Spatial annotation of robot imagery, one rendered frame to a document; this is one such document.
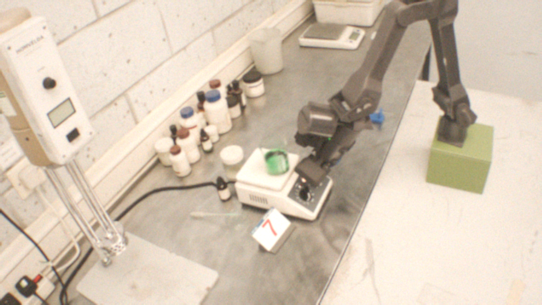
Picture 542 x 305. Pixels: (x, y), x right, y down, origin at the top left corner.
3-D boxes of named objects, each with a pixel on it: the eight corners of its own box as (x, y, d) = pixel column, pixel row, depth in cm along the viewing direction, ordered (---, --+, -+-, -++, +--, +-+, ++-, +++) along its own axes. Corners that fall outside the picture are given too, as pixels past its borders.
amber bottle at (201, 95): (201, 118, 131) (193, 91, 124) (214, 115, 131) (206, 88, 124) (201, 126, 128) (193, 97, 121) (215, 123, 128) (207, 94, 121)
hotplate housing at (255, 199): (333, 186, 98) (331, 161, 93) (314, 224, 89) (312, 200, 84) (254, 169, 107) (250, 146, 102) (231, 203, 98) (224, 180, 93)
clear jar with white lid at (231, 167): (252, 172, 106) (247, 149, 101) (238, 186, 103) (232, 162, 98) (235, 165, 110) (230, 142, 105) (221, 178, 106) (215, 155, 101)
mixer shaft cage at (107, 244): (136, 238, 74) (82, 138, 59) (115, 262, 70) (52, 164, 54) (114, 227, 77) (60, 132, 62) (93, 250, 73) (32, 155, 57)
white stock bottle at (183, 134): (182, 154, 117) (173, 127, 111) (200, 150, 117) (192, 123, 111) (182, 166, 113) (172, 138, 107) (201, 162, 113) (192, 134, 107)
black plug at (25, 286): (44, 289, 78) (39, 284, 77) (31, 303, 75) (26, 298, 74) (29, 278, 81) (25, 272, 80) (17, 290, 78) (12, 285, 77)
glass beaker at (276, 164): (279, 158, 96) (274, 129, 91) (297, 170, 92) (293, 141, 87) (256, 172, 93) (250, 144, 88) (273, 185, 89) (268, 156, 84)
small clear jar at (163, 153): (161, 156, 118) (155, 139, 114) (179, 152, 118) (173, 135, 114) (160, 168, 113) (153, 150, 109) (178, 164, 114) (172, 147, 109)
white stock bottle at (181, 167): (190, 164, 113) (182, 141, 107) (192, 175, 109) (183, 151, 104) (175, 168, 112) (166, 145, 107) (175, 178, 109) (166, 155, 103)
